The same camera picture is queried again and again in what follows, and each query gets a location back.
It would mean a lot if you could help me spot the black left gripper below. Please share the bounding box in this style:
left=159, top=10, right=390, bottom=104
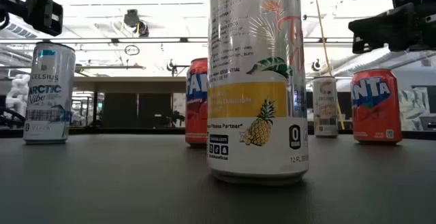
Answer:
left=0, top=0, right=64, bottom=37

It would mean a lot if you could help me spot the silver Celsius Tropical Vibe can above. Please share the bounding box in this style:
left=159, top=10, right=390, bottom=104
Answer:
left=206, top=0, right=310, bottom=187
left=312, top=76, right=339, bottom=138

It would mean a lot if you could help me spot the leaf-print panel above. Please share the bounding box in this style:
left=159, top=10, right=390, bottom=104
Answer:
left=398, top=86, right=431, bottom=131

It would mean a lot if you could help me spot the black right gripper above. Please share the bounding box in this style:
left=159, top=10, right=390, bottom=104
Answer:
left=349, top=1, right=436, bottom=54

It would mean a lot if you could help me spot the white Celsius Arctic Vibe can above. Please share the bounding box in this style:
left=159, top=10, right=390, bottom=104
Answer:
left=22, top=41, right=76, bottom=146

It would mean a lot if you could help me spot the floral print panel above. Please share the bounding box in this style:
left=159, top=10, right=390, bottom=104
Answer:
left=172, top=93, right=187, bottom=128

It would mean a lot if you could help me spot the black aluminium table frame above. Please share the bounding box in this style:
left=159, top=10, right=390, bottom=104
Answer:
left=0, top=127, right=436, bottom=140

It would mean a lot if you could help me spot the red Fanta soda can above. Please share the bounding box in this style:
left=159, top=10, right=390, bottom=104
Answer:
left=350, top=68, right=403, bottom=146
left=185, top=57, right=209, bottom=148

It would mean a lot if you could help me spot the black partition panel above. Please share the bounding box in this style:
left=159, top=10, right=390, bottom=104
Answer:
left=102, top=93, right=173, bottom=129

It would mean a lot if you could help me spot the wooden shelf black frame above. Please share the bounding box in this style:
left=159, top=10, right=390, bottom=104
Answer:
left=73, top=76, right=187, bottom=132

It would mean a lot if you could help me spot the yellow cable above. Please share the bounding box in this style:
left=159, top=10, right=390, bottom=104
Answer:
left=312, top=0, right=345, bottom=131

